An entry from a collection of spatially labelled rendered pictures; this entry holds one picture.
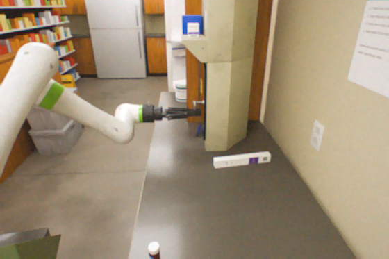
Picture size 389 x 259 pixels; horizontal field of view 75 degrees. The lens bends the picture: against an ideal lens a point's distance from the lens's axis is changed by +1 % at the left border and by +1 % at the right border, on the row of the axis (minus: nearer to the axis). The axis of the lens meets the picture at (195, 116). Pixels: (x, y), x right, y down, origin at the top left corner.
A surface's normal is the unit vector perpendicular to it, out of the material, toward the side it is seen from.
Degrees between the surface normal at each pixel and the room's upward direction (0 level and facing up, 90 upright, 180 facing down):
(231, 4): 90
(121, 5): 90
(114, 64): 90
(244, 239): 0
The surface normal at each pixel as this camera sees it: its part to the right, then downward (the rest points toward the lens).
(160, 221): 0.00, -0.91
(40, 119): 0.06, 0.49
